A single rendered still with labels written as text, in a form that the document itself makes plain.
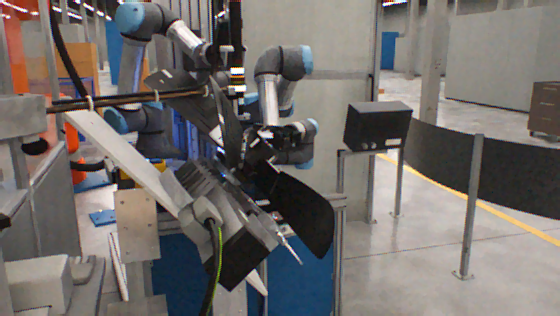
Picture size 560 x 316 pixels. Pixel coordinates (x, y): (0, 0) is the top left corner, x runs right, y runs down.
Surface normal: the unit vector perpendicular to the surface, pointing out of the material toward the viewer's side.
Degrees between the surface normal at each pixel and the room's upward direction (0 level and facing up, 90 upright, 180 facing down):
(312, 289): 90
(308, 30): 89
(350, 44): 90
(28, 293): 90
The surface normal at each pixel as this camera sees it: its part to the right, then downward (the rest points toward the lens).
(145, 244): 0.31, 0.24
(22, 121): 0.80, 0.15
